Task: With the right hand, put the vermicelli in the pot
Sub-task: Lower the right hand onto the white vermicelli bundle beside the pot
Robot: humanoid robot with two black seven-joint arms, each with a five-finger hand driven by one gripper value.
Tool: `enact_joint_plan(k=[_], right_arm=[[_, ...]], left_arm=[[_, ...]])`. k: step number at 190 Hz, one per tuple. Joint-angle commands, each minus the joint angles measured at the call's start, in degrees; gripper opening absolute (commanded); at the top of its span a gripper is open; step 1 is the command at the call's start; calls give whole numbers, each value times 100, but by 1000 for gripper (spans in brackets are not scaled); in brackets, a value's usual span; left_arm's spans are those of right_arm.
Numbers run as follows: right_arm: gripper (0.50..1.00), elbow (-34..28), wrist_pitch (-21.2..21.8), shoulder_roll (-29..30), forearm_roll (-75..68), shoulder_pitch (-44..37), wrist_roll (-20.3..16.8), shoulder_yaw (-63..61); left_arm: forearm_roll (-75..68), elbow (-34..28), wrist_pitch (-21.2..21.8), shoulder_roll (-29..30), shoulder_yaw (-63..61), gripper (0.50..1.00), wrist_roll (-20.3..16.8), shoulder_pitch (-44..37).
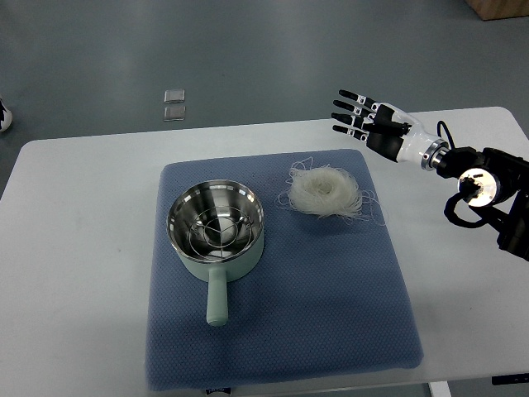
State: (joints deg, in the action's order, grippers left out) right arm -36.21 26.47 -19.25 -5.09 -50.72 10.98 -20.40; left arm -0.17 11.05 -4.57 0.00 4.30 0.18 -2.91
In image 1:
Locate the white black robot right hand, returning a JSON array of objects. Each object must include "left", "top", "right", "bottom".
[{"left": 331, "top": 89, "right": 449, "bottom": 170}]

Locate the white vermicelli nest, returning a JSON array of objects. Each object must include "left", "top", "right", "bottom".
[{"left": 275, "top": 156, "right": 386, "bottom": 227}]

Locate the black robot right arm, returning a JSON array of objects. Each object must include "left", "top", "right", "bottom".
[{"left": 430, "top": 146, "right": 528, "bottom": 261}]

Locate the mint green steel pot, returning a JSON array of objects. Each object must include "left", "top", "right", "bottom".
[{"left": 167, "top": 179, "right": 265, "bottom": 327}]

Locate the brown wooden box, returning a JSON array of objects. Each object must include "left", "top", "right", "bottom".
[{"left": 465, "top": 0, "right": 529, "bottom": 21}]

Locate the blue textured table mat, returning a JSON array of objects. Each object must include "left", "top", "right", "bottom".
[{"left": 145, "top": 149, "right": 423, "bottom": 391}]

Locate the lower clear floor plate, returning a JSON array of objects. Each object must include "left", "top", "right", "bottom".
[{"left": 164, "top": 105, "right": 186, "bottom": 122}]

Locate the clear floor plate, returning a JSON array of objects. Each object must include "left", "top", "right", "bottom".
[
  {"left": 164, "top": 88, "right": 185, "bottom": 103},
  {"left": 164, "top": 105, "right": 186, "bottom": 122}
]

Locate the upper clear floor plate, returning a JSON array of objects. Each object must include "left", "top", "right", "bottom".
[{"left": 164, "top": 88, "right": 185, "bottom": 103}]

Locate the white table leg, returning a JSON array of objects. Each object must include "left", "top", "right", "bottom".
[{"left": 428, "top": 381, "right": 452, "bottom": 397}]

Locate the black table control panel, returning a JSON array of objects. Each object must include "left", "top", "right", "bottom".
[{"left": 491, "top": 373, "right": 529, "bottom": 385}]

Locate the blue label under mat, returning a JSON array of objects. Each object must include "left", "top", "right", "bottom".
[{"left": 205, "top": 387, "right": 231, "bottom": 395}]

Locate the black white shoe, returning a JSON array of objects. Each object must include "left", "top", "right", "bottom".
[{"left": 0, "top": 98, "right": 12, "bottom": 132}]

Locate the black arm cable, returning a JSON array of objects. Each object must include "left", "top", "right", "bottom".
[{"left": 436, "top": 120, "right": 458, "bottom": 151}]

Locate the round wire steamer rack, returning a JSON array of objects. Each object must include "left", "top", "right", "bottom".
[{"left": 188, "top": 207, "right": 254, "bottom": 261}]

